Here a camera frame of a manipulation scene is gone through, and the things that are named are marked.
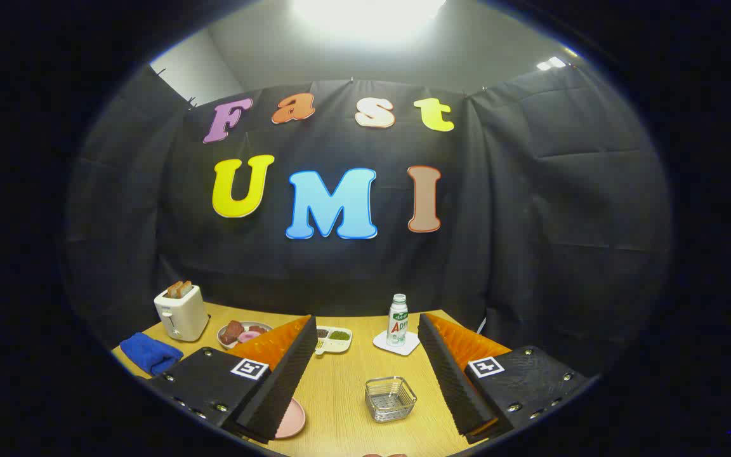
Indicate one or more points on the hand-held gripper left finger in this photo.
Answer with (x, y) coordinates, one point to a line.
(276, 387)

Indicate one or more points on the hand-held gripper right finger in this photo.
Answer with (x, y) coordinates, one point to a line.
(451, 381)

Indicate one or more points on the pink round plate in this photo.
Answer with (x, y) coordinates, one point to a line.
(292, 419)

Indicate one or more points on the white square coaster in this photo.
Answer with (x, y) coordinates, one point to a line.
(411, 346)

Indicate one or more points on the pink ham slice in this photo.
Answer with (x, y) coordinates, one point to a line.
(248, 336)

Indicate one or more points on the grey food bowl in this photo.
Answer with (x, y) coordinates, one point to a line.
(263, 327)

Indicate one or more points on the white divided dish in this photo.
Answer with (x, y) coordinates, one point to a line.
(334, 346)

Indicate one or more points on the brown meat piece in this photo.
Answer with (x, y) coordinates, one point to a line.
(233, 330)

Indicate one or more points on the white drink bottle green label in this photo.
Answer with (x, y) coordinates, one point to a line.
(397, 320)

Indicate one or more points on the pile of green beans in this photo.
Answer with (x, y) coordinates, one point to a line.
(339, 335)

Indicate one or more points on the cream white toaster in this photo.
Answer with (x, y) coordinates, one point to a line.
(181, 314)

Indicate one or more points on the blue folded cloth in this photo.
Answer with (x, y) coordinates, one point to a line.
(150, 352)

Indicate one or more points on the toasted bread slices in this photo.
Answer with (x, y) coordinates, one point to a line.
(179, 289)

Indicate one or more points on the black backdrop cloth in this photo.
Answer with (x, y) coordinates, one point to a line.
(530, 222)

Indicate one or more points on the small ceiling light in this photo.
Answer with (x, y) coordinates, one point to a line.
(551, 63)

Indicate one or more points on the bright ceiling light panel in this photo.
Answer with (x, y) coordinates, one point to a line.
(365, 13)

